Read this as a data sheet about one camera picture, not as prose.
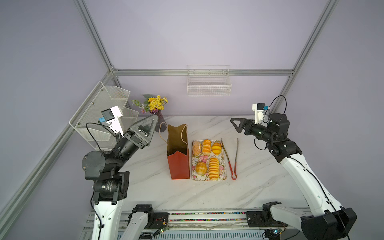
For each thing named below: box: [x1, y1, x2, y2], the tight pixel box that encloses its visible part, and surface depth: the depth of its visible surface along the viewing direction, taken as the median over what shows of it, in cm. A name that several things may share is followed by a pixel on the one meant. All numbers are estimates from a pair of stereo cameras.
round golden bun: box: [195, 161, 208, 176], surface depth 90 cm
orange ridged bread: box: [202, 139, 212, 156], surface depth 100 cm
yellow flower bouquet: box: [131, 95, 168, 114], surface depth 93 cm
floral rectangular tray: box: [191, 139, 227, 181], surface depth 95 cm
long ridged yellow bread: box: [208, 157, 220, 180], surface depth 90 cm
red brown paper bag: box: [167, 123, 190, 180], surface depth 76 cm
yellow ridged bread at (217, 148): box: [211, 142, 222, 156], surface depth 100 cm
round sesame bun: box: [192, 140, 202, 156], surface depth 98 cm
